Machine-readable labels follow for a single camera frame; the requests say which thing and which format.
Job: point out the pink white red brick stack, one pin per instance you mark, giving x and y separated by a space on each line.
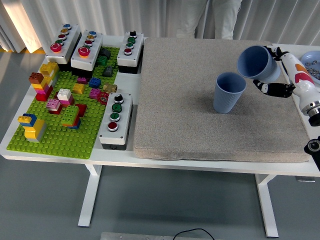
53 105

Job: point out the grey-brown mat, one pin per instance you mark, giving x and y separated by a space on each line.
180 100

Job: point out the dark green brick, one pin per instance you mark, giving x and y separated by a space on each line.
102 60

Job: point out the red valve handwheel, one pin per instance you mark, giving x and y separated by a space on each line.
103 98

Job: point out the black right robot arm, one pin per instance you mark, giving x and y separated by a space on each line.
311 107

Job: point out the white table leg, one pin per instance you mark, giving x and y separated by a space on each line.
90 195
266 205

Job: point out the five-button control box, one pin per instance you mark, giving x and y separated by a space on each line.
66 46
93 50

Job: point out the green brick stack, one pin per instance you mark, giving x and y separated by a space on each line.
70 115

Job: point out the blue yellow grey brick stack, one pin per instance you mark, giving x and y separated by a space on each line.
33 131

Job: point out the dark grey cylinder part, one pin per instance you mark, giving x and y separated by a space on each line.
105 52

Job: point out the small magenta brick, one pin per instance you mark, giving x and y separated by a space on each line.
82 80

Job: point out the four-button control box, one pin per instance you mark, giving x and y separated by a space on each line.
125 58
105 135

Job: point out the brass pipe fitting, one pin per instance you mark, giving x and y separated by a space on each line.
110 88

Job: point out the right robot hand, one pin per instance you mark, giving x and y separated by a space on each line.
303 87

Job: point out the person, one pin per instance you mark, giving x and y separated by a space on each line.
190 20

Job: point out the blue ribbed cup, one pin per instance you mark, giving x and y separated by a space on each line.
270 70
225 100

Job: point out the white curtain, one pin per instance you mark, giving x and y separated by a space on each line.
125 15

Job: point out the yellow white brick tower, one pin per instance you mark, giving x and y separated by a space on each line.
48 68

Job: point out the green brick baseplate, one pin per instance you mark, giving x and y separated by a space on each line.
55 142

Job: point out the metal bracket under table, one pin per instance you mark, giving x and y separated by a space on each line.
305 179

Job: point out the blue plate with metal nuts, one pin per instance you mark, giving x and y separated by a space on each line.
312 56

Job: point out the brown yellow red brick tower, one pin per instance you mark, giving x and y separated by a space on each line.
42 91

